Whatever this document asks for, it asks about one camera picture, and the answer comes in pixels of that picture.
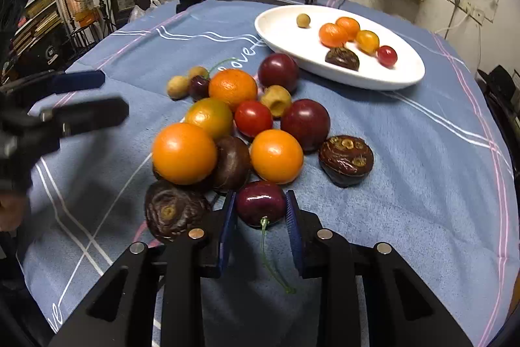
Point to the small orange mandarin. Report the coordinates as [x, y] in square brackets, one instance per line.
[349, 25]
[333, 34]

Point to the textured orange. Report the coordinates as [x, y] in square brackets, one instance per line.
[232, 89]

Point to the dark brown water chestnut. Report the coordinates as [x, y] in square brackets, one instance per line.
[174, 211]
[233, 166]
[342, 58]
[346, 160]

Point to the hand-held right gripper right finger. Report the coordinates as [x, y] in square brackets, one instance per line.
[293, 235]

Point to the white plastic bag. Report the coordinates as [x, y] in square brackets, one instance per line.
[138, 13]

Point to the dark wooden side desk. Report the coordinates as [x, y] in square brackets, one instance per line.
[503, 87]

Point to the green-orange tomato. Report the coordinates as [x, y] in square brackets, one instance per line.
[209, 118]

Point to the white wall socket strip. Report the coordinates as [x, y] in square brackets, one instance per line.
[467, 7]

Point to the yellow cherry tomato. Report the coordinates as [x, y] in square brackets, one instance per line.
[367, 41]

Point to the smooth orange tomato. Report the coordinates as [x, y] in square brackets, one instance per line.
[276, 162]
[185, 153]

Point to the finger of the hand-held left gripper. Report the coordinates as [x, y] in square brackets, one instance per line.
[97, 113]
[77, 80]

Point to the small brown longan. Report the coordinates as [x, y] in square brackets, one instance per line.
[178, 87]
[303, 20]
[198, 71]

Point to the red cherry tomato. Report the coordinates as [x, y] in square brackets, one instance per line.
[386, 56]
[253, 118]

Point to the white oval plate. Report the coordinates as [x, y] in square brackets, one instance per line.
[284, 30]

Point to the dark red cherry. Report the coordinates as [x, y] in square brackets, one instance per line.
[199, 87]
[261, 204]

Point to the dark red plum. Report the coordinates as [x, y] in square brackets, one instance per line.
[305, 124]
[278, 72]

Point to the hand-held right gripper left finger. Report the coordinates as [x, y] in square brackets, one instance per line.
[227, 235]

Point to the person's left hand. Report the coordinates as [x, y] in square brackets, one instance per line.
[12, 213]

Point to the cluttered bookshelf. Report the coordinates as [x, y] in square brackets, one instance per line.
[40, 13]

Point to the blue striped tablecloth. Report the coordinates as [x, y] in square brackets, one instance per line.
[406, 168]

